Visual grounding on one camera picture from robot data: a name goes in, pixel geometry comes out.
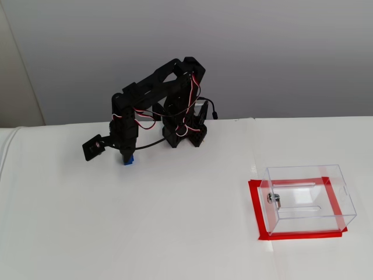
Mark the transparent plastic box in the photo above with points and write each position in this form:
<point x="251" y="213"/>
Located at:
<point x="309" y="201"/>

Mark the silver box lock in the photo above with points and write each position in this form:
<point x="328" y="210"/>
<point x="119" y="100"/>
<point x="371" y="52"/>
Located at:
<point x="274" y="199"/>

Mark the blue lego brick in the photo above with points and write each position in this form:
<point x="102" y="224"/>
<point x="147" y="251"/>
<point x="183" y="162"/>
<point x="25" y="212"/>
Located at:
<point x="131" y="162"/>

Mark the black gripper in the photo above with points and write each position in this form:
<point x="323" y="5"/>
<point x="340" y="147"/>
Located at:
<point x="127" y="143"/>

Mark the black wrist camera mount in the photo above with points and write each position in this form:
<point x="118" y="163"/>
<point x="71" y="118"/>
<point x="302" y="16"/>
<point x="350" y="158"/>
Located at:
<point x="93" y="147"/>

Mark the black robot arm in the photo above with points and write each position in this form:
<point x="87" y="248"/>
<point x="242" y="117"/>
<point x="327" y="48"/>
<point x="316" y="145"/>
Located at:
<point x="151" y="81"/>

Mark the red tape frame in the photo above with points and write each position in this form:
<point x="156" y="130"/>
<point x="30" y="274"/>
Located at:
<point x="254" y="204"/>

